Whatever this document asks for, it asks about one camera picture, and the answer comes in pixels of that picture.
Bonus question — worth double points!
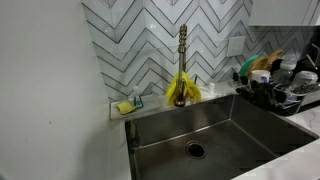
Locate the wooden plate in rack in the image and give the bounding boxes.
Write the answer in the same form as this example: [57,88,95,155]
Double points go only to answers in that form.
[245,49,283,77]

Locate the baby bottle with white cap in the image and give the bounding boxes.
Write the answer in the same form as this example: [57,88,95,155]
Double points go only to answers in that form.
[273,56,297,84]

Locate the yellow sponge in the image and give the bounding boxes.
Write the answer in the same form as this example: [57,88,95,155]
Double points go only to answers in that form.
[116,101,136,115]

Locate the white mug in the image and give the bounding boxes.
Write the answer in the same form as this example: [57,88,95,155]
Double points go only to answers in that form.
[251,70,270,83]

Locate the brass kitchen faucet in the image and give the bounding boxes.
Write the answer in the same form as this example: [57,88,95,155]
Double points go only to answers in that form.
[174,24,187,107]

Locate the stainless steel sink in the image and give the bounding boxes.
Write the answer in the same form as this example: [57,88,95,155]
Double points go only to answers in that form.
[125,95,319,180]

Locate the white upper cabinet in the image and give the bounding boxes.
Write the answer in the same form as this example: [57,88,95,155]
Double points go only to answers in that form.
[249,0,320,26]

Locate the stainless steel dish rack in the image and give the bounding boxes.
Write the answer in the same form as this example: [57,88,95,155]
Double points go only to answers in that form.
[232,72,320,116]

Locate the clear glass bowl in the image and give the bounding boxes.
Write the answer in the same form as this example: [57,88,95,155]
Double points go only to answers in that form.
[290,71,318,90]

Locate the white wall outlet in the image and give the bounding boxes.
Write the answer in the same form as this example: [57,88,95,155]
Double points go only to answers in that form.
[227,36,245,57]

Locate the small white bottle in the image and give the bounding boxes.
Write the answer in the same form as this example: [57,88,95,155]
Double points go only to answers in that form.
[208,83,215,94]

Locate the green plate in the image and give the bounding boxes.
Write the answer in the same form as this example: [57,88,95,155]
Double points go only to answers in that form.
[238,53,261,75]

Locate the clear soap bottle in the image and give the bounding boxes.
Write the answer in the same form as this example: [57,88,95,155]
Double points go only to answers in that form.
[132,86,144,109]

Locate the yellow rubber gloves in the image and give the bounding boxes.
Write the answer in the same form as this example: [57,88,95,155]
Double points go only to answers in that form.
[165,72,201,106]

